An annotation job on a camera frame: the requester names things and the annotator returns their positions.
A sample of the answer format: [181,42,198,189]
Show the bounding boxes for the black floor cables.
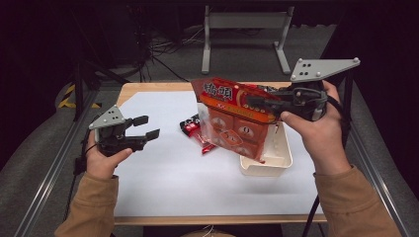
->
[129,4,207,83]

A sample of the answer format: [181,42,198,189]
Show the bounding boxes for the person's left hand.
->
[85,140,133,181]

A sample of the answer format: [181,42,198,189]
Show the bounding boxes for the person's right hand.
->
[280,79,353,176]

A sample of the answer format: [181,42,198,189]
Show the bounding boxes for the yellow black hazard tape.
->
[56,83,102,110]

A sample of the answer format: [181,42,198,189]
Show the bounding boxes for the right hand-held gripper black cable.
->
[301,94,351,237]

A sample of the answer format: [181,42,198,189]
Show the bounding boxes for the white divided plastic container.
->
[238,120,293,178]

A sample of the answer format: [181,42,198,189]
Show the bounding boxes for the orange clear seasoning packet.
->
[190,76,282,164]

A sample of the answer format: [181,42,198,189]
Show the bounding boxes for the aluminium rail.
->
[342,88,410,237]
[13,88,101,237]

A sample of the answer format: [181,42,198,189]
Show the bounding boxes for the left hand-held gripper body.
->
[87,104,146,158]

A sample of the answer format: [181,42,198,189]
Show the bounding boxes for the white table mat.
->
[113,90,329,218]

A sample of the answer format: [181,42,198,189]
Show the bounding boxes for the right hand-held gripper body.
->
[280,57,362,122]

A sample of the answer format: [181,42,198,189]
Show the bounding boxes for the hand-held gripper black cable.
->
[301,94,351,237]
[62,128,100,225]

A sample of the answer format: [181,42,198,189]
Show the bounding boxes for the small red black sauce packet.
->
[179,114,219,155]

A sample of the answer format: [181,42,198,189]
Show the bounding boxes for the grey metal stand frame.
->
[201,4,295,75]

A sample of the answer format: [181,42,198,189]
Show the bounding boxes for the left hand-held gripper black cable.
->
[62,128,100,225]

